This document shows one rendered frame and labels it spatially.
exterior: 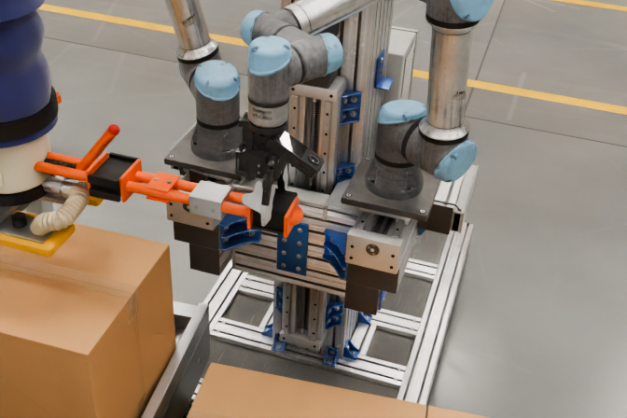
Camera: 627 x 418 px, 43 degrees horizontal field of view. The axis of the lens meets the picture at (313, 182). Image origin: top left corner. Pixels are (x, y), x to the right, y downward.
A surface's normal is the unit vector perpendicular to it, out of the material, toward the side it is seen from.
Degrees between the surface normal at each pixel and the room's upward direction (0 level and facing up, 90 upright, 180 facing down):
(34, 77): 75
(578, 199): 0
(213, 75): 8
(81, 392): 90
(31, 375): 90
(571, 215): 0
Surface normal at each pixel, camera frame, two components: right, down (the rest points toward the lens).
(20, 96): 0.64, 0.27
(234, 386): 0.04, -0.84
